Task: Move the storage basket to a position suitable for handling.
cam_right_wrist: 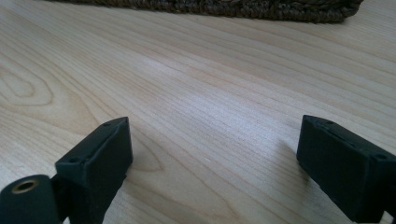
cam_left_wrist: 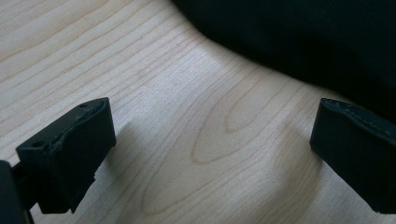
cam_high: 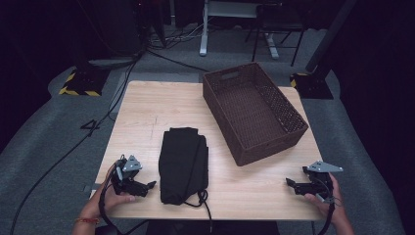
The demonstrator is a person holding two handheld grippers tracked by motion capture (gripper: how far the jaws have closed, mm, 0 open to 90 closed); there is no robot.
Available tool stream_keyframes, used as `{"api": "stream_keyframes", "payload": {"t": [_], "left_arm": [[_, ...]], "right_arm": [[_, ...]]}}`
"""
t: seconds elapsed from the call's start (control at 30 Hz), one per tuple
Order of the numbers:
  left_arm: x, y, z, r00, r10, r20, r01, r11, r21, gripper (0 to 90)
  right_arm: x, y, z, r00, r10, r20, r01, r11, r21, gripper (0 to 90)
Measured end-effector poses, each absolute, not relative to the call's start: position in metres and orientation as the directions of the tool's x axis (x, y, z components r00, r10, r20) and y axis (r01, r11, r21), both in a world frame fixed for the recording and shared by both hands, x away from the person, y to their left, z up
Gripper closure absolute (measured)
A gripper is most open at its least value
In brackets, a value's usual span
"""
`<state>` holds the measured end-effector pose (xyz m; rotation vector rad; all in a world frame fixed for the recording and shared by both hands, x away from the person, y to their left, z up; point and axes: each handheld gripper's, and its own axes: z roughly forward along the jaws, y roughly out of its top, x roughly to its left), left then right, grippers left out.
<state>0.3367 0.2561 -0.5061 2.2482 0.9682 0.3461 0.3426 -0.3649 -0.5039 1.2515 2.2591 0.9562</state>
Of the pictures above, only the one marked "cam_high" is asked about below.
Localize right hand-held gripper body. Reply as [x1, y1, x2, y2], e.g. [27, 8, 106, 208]
[301, 160, 345, 201]

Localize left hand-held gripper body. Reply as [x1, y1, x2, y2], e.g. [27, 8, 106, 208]
[112, 154, 150, 198]

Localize black pants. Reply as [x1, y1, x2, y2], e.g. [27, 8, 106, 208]
[158, 126, 213, 231]

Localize brown woven basket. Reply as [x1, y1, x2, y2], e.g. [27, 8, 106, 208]
[202, 61, 309, 167]

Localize person's left hand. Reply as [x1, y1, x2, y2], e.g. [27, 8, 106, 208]
[85, 165, 137, 220]

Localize person's right hand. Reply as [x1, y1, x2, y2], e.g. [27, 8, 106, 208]
[303, 172, 348, 227]

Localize black stand base striped tape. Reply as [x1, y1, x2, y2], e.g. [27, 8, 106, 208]
[58, 66, 112, 98]
[289, 71, 335, 100]

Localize dark slanted stand pole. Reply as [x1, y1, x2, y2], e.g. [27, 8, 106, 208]
[304, 0, 358, 74]

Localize black chair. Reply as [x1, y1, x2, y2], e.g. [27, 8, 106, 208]
[245, 2, 309, 68]

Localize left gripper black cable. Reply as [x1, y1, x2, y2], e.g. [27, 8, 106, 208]
[98, 164, 150, 235]

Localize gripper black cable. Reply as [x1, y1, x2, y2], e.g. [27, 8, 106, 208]
[315, 177, 337, 235]
[98, 164, 150, 235]

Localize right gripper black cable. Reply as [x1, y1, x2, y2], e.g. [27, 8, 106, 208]
[315, 177, 337, 235]

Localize red and gold bracelet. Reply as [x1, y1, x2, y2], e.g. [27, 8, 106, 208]
[74, 216, 101, 225]

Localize long black floor cable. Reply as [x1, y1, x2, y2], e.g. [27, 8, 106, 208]
[9, 48, 146, 235]

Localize bundle of floor cables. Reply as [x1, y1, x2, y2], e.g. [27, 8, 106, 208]
[143, 23, 211, 73]

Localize white desk frame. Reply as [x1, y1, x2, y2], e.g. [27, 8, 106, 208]
[199, 0, 280, 60]

